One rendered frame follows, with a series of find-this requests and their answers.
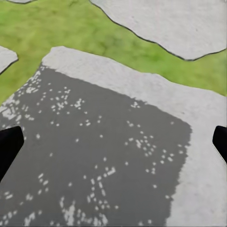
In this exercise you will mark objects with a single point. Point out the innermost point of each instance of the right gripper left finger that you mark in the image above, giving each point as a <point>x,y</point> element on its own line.
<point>11,141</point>

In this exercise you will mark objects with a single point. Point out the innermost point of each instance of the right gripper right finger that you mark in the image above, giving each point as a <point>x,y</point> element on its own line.
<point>220,140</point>

